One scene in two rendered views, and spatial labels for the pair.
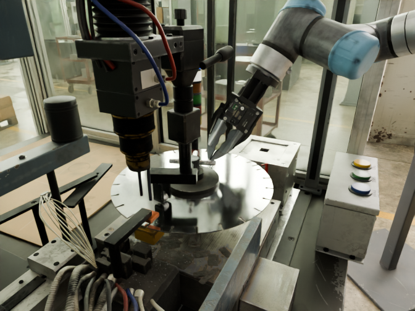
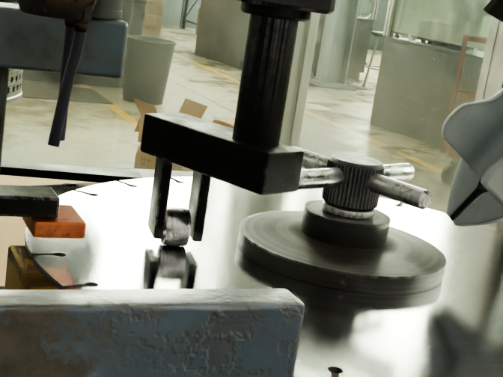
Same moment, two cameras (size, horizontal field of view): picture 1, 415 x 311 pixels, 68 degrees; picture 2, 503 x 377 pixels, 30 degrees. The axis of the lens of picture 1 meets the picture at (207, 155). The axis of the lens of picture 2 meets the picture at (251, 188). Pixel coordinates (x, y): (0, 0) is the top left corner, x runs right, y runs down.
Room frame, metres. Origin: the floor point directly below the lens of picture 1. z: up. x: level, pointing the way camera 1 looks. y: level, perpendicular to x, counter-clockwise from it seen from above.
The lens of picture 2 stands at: (0.14, -0.23, 1.09)
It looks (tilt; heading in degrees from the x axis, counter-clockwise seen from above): 13 degrees down; 39
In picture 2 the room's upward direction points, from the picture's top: 9 degrees clockwise
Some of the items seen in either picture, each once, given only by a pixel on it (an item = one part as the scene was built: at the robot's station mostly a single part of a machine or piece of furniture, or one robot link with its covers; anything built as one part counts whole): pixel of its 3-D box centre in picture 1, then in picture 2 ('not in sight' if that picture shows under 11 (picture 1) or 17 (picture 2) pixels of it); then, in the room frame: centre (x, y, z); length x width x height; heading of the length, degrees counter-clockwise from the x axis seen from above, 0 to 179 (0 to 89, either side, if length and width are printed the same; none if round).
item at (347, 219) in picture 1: (348, 200); not in sight; (0.67, -0.37, 0.82); 0.28 x 0.11 x 0.15; 154
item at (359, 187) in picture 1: (360, 190); not in sight; (0.60, -0.35, 0.90); 0.04 x 0.04 x 0.02
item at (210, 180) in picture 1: (192, 176); (343, 234); (0.55, 0.03, 0.96); 0.11 x 0.11 x 0.03
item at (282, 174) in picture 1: (262, 171); not in sight; (0.83, -0.17, 0.82); 0.18 x 0.18 x 0.15; 64
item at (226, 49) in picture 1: (207, 56); not in sight; (0.49, 0.00, 1.21); 0.08 x 0.06 x 0.03; 154
